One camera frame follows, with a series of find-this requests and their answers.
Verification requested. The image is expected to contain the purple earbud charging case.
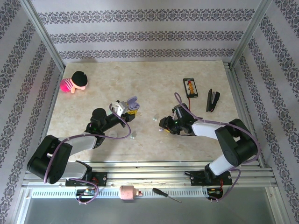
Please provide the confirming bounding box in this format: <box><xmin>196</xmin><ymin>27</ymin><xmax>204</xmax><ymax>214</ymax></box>
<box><xmin>127</xmin><ymin>96</ymin><xmax>141</xmax><ymax>111</ymax></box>

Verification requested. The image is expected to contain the black battery holder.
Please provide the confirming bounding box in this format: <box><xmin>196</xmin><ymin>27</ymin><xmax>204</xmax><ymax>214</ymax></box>
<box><xmin>182</xmin><ymin>78</ymin><xmax>199</xmax><ymax>98</ymax></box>

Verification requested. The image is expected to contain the black stapler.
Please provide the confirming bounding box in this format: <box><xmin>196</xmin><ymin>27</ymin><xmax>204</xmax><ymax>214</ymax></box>
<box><xmin>206</xmin><ymin>88</ymin><xmax>221</xmax><ymax>113</ymax></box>

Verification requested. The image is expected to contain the plush doll with black hat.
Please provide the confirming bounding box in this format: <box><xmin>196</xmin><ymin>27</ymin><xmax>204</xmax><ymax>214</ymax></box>
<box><xmin>59</xmin><ymin>71</ymin><xmax>88</xmax><ymax>94</ymax></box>

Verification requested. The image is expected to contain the pink cylinder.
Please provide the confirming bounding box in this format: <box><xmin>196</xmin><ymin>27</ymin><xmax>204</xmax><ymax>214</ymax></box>
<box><xmin>119</xmin><ymin>185</ymin><xmax>143</xmax><ymax>201</ymax></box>

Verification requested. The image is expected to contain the small circuit board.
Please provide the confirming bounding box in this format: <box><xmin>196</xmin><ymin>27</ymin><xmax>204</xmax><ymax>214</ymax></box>
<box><xmin>75</xmin><ymin>188</ymin><xmax>98</xmax><ymax>197</ymax></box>
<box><xmin>207</xmin><ymin>188</ymin><xmax>224</xmax><ymax>197</ymax></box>

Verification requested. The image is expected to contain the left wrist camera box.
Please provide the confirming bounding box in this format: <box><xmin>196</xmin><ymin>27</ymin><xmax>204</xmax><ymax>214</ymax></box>
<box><xmin>109</xmin><ymin>100</ymin><xmax>128</xmax><ymax>117</ymax></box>

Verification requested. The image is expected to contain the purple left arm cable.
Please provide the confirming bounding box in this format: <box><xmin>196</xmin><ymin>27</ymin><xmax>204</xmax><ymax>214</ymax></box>
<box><xmin>43</xmin><ymin>106</ymin><xmax>132</xmax><ymax>185</ymax></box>

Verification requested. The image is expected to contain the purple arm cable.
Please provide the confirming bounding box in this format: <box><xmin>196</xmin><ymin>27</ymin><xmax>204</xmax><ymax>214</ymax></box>
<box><xmin>174</xmin><ymin>92</ymin><xmax>261</xmax><ymax>203</ymax></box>
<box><xmin>43</xmin><ymin>106</ymin><xmax>132</xmax><ymax>185</ymax></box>

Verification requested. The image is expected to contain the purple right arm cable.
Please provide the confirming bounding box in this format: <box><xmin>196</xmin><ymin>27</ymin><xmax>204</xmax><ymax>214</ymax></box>
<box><xmin>174</xmin><ymin>92</ymin><xmax>261</xmax><ymax>203</ymax></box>

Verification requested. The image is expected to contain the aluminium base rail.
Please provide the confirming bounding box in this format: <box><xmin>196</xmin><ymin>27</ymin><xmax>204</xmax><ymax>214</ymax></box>
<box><xmin>22</xmin><ymin>160</ymin><xmax>275</xmax><ymax>187</ymax></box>

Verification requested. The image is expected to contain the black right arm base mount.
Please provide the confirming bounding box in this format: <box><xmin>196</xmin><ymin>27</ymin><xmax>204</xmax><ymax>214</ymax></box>
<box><xmin>189</xmin><ymin>169</ymin><xmax>232</xmax><ymax>187</ymax></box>

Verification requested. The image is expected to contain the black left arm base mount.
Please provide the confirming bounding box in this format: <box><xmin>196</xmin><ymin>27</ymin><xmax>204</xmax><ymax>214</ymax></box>
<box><xmin>65</xmin><ymin>171</ymin><xmax>108</xmax><ymax>187</ymax></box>

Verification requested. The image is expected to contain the black handled screwdriver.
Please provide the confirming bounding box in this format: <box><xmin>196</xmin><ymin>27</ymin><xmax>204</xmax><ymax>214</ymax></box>
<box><xmin>152</xmin><ymin>187</ymin><xmax>182</xmax><ymax>203</ymax></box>

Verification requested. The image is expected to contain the aluminium side rail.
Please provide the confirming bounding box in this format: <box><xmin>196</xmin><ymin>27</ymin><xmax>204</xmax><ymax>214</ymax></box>
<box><xmin>223</xmin><ymin>61</ymin><xmax>267</xmax><ymax>168</ymax></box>

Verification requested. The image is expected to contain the slotted cable duct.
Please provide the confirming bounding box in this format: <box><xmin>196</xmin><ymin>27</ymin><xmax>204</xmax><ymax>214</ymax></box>
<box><xmin>30</xmin><ymin>188</ymin><xmax>209</xmax><ymax>199</ymax></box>

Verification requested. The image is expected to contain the aluminium frame post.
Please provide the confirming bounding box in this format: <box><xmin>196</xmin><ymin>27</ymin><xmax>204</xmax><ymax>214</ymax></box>
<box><xmin>22</xmin><ymin>0</ymin><xmax>65</xmax><ymax>72</ymax></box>
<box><xmin>229</xmin><ymin>0</ymin><xmax>275</xmax><ymax>70</ymax></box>

